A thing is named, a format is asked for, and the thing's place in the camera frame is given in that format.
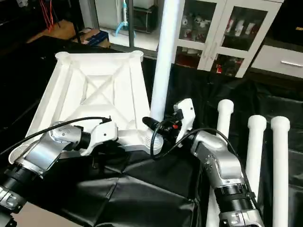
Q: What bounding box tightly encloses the white plastic table top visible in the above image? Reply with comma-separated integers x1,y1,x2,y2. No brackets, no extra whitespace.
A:
8,50,165,164

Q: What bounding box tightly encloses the white plastic table leg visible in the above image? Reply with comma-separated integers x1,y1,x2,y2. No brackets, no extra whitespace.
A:
270,116,291,227
243,114,267,191
144,0,186,153
205,99,235,227

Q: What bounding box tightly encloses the black work mat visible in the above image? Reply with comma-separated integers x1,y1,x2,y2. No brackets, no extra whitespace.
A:
0,35,303,227

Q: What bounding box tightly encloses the grey metal pole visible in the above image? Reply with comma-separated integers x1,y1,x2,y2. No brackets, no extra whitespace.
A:
126,0,136,49

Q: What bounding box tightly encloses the brown cardboard box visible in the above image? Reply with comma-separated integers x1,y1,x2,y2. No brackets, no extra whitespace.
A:
76,27,111,46

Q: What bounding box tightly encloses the light blue mop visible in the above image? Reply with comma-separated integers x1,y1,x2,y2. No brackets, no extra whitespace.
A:
114,0,131,36

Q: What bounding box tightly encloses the white glass door cabinet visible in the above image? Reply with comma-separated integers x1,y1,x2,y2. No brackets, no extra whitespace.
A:
170,0,285,79

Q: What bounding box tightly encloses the white appliance cabinet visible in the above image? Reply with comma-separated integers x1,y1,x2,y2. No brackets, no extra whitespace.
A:
95,0,157,34

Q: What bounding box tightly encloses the white drawer unit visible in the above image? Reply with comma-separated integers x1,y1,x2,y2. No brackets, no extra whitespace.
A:
251,45,303,79

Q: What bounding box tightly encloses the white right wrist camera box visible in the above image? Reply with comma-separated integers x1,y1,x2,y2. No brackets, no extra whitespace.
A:
173,98,195,143

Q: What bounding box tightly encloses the red cable bundle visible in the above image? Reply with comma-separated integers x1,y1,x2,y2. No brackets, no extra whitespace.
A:
40,0,60,29

